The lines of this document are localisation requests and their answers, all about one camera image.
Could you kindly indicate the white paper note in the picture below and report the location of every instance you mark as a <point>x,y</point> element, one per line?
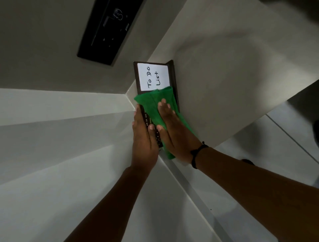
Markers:
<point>153,76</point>

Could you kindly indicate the black shoe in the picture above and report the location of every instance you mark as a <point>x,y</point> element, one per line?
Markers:
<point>248,162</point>

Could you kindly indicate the black wall control panel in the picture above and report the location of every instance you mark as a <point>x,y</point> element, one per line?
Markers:
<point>107,32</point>

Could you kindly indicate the black wristband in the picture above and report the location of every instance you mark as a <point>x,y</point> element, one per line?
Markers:
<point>195,154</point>

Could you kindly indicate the person's right little finger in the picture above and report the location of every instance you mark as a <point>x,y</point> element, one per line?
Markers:
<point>179,118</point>

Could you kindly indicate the person's left hand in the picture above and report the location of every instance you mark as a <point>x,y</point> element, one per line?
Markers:
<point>142,144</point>

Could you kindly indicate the person's right hand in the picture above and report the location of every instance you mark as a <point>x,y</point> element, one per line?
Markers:
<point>179,139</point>

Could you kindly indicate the person's left thumb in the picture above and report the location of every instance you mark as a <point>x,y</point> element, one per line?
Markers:
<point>154,137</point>

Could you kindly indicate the black framed planner board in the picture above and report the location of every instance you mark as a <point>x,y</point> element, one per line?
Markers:
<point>174,82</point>

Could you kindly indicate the person's right thumb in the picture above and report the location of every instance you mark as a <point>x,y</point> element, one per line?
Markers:
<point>162,136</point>

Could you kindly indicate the person's right middle finger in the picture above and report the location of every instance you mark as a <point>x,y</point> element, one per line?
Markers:
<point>169,111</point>

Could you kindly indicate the green microfiber cloth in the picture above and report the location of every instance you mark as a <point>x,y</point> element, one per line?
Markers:
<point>150,102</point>

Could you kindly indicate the person's left forearm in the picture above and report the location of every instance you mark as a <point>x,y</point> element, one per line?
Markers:
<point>112,209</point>

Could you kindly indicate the person's right forearm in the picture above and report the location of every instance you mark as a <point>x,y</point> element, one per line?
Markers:
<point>261,194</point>

